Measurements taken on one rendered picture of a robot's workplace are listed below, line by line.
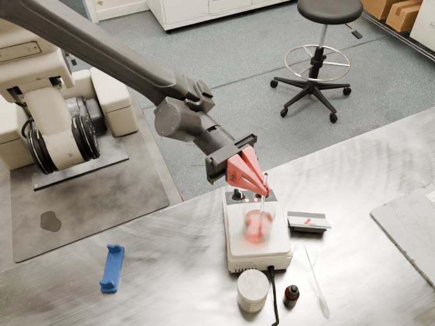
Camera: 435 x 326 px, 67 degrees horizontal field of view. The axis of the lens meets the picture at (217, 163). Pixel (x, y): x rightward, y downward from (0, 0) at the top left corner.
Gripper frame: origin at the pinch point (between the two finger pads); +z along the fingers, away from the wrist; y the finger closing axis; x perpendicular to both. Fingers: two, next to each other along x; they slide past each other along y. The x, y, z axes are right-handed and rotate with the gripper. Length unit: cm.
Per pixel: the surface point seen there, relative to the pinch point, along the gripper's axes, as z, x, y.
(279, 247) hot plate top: 3.9, 17.2, 2.2
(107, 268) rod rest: -17.1, 24.9, -27.3
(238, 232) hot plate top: -3.6, 17.2, -2.1
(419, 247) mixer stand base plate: 20.2, 25.1, 29.8
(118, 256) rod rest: -18.3, 24.9, -24.2
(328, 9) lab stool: -83, 37, 122
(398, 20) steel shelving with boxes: -95, 82, 227
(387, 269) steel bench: 19.0, 26.1, 20.6
